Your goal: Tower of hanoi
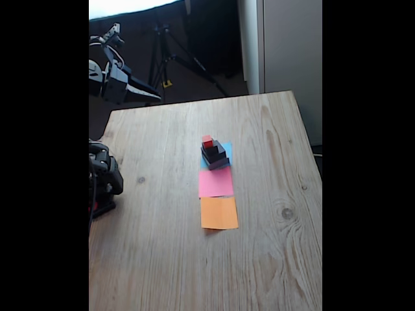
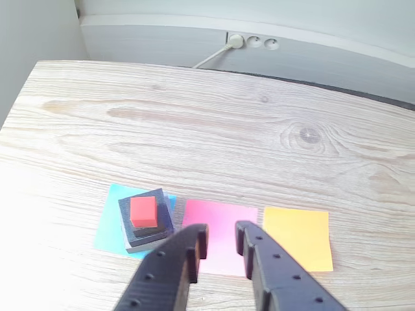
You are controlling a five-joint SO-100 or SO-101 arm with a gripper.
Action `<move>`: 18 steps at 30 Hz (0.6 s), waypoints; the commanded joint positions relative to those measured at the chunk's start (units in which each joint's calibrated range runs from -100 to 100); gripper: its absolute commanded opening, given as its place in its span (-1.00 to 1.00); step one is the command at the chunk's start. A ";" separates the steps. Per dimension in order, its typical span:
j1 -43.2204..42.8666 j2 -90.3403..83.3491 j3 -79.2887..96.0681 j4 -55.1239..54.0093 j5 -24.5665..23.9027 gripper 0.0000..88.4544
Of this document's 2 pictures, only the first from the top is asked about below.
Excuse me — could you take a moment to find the blue paper sheet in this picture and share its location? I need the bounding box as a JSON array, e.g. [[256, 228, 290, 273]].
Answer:
[[200, 141, 233, 169]]

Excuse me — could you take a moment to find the black tripod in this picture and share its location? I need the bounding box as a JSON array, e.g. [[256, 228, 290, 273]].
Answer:
[[145, 22, 230, 106]]

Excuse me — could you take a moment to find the orange paper sheet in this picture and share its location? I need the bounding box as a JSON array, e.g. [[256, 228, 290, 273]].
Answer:
[[200, 196, 239, 231]]

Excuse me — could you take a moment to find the pink paper sheet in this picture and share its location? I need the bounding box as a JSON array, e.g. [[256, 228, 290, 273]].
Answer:
[[198, 167, 234, 199]]

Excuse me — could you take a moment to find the black cable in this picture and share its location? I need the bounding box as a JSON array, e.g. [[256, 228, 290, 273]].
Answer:
[[89, 161, 98, 234]]

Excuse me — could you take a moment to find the large grey foam block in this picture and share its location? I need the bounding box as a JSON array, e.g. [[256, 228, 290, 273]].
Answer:
[[204, 157, 231, 171]]

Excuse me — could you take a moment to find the white cabinet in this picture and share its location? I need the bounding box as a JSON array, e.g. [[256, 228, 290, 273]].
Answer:
[[238, 0, 323, 146]]

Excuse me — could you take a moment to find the small black foam block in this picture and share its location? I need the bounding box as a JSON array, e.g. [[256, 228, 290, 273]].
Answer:
[[202, 141, 220, 156]]

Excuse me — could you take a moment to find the red and black table clamp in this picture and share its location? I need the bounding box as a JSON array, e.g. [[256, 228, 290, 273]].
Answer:
[[89, 199, 117, 220]]

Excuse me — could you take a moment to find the medium dark foam block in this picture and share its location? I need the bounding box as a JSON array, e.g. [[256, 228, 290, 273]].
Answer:
[[200, 142, 226, 165]]

